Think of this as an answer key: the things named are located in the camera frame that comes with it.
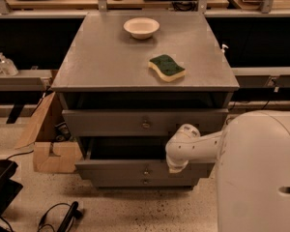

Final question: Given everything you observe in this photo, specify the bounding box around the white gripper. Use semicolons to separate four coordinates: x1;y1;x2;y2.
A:
165;124;200;174

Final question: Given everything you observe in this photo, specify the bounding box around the grey drawer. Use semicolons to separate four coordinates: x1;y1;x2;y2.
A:
75;136;214;185
62;109;228;136
92;178;199;188

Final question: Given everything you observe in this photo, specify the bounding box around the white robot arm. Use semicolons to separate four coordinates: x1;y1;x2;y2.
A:
165;110;290;232

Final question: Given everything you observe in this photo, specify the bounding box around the grey bottom drawer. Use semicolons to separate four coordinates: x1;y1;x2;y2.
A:
92;178;199;188

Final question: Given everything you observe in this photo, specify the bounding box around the grey top drawer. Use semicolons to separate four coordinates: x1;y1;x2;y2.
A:
62;109;228;136

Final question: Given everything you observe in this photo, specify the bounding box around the grey drawer cabinet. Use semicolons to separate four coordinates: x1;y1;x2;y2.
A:
50;10;241;189

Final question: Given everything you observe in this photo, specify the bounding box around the green yellow sponge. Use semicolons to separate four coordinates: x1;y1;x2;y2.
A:
148;54;186;82

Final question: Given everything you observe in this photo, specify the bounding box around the cardboard box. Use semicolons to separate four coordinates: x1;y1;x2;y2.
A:
14;93;83;173

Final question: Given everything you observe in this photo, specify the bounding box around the small white pump bottle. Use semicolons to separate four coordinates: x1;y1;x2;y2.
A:
221;43;229;53

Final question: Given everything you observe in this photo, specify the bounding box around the white bowl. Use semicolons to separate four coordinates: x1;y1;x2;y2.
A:
124;17;160;40

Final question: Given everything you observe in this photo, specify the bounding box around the black tray stack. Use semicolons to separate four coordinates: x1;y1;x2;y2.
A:
0;159;23;216

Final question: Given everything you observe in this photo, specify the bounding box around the black cable with handle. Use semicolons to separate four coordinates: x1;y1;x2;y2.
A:
37;200;83;232

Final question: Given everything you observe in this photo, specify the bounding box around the black floor cable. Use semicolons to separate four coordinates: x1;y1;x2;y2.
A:
225;97;275;126

